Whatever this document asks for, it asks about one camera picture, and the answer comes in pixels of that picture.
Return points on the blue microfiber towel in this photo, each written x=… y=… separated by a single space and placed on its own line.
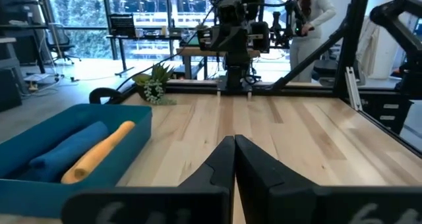
x=66 y=151

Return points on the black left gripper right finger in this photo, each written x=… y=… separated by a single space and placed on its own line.
x=296 y=204

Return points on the small black desk monitor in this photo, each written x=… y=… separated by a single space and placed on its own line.
x=122 y=25

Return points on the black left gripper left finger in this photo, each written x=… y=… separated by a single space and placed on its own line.
x=148 y=207

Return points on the person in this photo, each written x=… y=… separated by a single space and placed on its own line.
x=316 y=13

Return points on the black office desk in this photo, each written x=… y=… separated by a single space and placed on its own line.
x=122 y=56

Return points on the teal plastic basket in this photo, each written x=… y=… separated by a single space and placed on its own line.
x=33 y=197

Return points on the potted succulent plant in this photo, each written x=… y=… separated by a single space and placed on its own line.
x=153 y=85

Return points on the black aluminium table frame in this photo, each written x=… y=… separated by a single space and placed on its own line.
x=351 y=36

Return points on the wooden side table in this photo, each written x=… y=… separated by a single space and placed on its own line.
x=191 y=51

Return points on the black computer tower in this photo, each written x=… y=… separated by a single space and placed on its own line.
x=10 y=89

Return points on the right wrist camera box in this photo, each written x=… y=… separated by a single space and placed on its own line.
x=229 y=11

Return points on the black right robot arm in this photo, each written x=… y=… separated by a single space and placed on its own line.
x=235 y=72

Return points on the black office chair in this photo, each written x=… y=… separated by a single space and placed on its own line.
x=61 y=43

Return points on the black drawer cabinet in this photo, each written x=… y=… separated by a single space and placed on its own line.
x=385 y=112

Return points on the beige hanging cloth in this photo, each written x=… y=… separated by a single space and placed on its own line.
x=367 y=46

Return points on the silver aluminium bracket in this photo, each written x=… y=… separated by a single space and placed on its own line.
x=353 y=89

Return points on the yellowish cup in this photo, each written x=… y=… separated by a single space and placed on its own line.
x=163 y=30

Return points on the orange microfiber towel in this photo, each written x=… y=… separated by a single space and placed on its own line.
x=99 y=151

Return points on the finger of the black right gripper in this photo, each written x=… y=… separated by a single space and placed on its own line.
x=239 y=38
x=222 y=38

